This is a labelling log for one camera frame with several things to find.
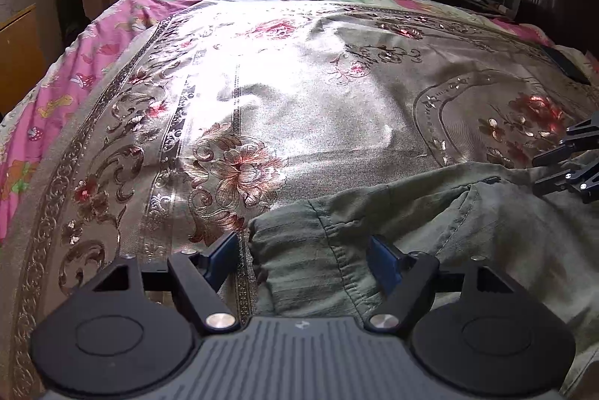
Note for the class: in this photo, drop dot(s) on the floral satin bedspread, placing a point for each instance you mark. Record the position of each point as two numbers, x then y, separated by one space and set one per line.
167 123

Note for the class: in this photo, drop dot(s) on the wooden cabinet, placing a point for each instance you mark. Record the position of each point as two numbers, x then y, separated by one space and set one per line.
22 62

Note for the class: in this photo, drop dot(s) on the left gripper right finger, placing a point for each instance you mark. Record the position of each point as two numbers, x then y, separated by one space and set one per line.
473 327

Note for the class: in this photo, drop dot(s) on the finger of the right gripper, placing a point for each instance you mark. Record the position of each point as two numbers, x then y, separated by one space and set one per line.
583 136
583 182

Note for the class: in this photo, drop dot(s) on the dark wooden headboard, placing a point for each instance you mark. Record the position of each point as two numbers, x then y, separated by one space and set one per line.
571 23

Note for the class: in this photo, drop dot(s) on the olive green pants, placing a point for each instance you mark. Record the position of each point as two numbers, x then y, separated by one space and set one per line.
309 255

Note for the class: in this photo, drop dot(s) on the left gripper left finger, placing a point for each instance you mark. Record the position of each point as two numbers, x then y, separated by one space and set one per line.
135 326

